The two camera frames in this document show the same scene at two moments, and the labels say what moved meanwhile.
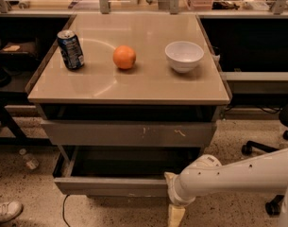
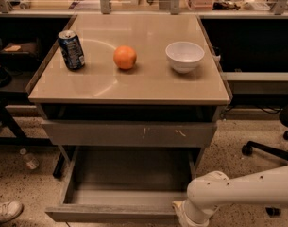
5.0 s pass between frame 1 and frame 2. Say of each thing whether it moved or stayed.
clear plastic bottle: stayed
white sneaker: stayed
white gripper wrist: moved
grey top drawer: stayed
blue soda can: stayed
